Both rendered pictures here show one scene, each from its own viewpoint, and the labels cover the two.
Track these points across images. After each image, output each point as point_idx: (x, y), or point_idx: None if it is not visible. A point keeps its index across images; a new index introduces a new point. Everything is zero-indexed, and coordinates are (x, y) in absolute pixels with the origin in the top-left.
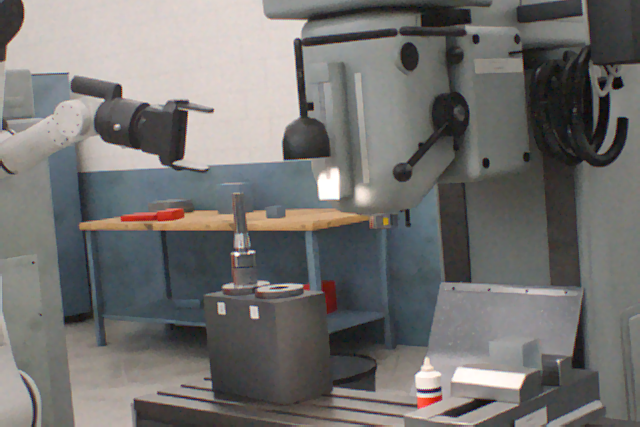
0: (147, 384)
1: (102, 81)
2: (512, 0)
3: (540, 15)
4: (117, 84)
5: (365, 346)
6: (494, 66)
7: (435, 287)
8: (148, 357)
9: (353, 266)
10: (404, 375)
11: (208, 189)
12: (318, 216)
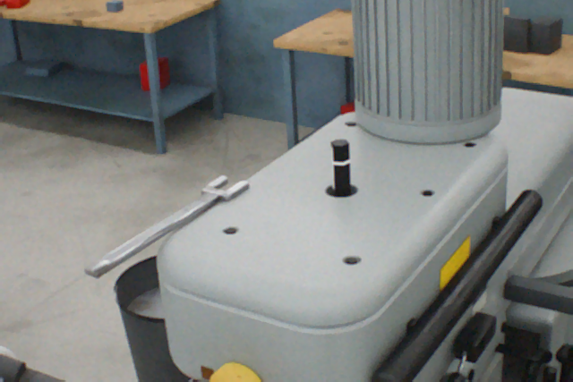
0: (10, 171)
1: (0, 360)
2: (501, 280)
3: (534, 302)
4: (20, 366)
5: (195, 114)
6: (482, 381)
7: (259, 68)
8: (6, 129)
9: (183, 43)
10: (235, 160)
11: None
12: (154, 11)
